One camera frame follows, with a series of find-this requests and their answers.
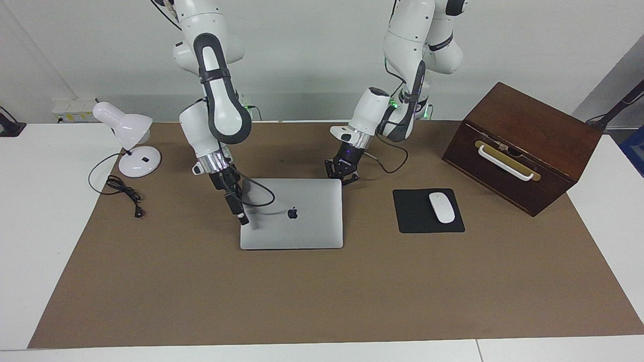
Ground white wall power strip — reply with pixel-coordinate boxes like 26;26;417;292
52;98;99;124

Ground brass handle backplate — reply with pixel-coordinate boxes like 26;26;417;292
474;140;542;182

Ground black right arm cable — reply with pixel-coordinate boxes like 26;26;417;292
234;171;277;208

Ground white box handle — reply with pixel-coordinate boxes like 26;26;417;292
478;145;535;182

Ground white computer mouse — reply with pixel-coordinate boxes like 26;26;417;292
429;192;456;224

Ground white desk lamp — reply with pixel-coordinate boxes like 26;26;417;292
93;102;163;178

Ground black table clamp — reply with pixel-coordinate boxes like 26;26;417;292
0;107;27;137

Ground brown table mat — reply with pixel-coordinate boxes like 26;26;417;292
28;120;644;349

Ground black mouse pad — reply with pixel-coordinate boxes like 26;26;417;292
392;189;466;234

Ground silver Apple laptop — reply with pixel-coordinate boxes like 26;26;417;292
239;178;344;250

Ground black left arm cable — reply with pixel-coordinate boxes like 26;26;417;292
370;131;410;174

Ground black lamp power cable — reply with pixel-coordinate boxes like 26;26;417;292
89;151;145;219

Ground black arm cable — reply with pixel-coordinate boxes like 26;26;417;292
370;131;410;174
234;171;277;208

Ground dark brown wooden box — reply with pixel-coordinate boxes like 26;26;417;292
442;82;603;217

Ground black stand pole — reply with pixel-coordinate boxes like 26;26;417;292
586;79;644;132

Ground blue crate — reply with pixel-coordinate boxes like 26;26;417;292
620;126;644;177

